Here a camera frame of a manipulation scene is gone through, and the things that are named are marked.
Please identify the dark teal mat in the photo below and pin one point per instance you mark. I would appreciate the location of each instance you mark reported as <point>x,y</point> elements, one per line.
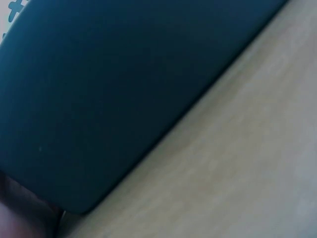
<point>119,94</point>

